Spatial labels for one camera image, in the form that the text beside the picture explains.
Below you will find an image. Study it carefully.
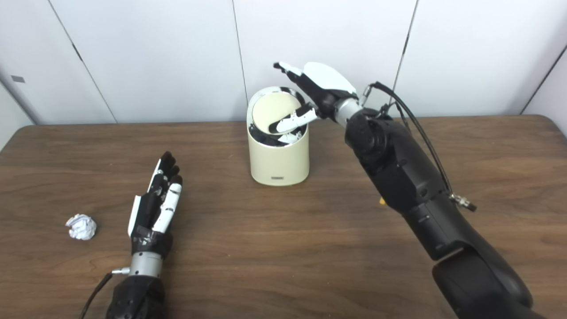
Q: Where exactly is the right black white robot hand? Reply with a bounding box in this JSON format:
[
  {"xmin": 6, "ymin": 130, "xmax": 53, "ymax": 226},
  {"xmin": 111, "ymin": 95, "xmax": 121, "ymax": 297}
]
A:
[{"xmin": 269, "ymin": 61, "xmax": 358, "ymax": 145}]

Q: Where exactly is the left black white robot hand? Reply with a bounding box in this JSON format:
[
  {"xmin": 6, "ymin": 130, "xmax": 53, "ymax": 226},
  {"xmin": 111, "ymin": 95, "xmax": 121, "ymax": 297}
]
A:
[{"xmin": 128, "ymin": 152, "xmax": 183, "ymax": 258}]

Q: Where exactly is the round cream bin lid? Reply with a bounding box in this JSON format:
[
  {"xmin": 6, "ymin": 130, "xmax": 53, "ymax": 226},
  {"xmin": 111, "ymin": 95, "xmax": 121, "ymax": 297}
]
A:
[{"xmin": 252, "ymin": 92, "xmax": 306, "ymax": 134}]

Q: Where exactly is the white paper ball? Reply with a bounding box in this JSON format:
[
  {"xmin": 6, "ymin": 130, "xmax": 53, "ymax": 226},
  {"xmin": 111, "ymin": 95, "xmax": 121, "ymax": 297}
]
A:
[{"xmin": 66, "ymin": 214, "xmax": 97, "ymax": 240}]

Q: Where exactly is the cream-colored bin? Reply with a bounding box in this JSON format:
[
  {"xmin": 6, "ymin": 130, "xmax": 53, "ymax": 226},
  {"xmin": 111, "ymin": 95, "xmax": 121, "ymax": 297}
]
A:
[{"xmin": 246, "ymin": 86, "xmax": 310, "ymax": 187}]

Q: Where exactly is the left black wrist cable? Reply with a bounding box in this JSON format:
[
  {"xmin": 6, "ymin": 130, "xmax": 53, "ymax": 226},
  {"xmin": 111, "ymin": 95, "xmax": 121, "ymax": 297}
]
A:
[{"xmin": 79, "ymin": 267, "xmax": 132, "ymax": 319}]

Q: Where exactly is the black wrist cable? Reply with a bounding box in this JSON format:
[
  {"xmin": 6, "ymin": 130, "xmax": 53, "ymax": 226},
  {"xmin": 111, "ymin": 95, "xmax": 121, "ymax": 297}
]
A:
[
  {"xmin": 79, "ymin": 267, "xmax": 132, "ymax": 319},
  {"xmin": 362, "ymin": 82, "xmax": 478, "ymax": 212}
]

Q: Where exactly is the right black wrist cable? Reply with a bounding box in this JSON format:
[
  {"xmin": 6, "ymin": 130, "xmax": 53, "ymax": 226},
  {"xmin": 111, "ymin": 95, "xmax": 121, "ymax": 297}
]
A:
[{"xmin": 362, "ymin": 82, "xmax": 478, "ymax": 212}]

